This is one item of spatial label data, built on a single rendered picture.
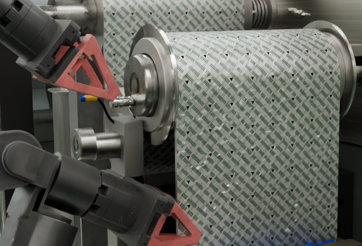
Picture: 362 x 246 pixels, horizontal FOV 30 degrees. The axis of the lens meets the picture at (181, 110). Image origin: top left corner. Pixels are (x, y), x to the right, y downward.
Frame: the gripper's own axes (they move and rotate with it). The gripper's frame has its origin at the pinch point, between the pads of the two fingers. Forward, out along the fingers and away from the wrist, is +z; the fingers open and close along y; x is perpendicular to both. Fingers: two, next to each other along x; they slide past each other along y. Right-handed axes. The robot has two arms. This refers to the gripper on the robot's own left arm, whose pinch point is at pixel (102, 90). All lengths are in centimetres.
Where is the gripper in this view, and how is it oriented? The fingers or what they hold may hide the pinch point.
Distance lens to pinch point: 80.4
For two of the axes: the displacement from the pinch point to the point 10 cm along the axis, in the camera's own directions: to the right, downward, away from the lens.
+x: 5.7, -8.1, 1.7
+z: 7.0, 5.8, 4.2
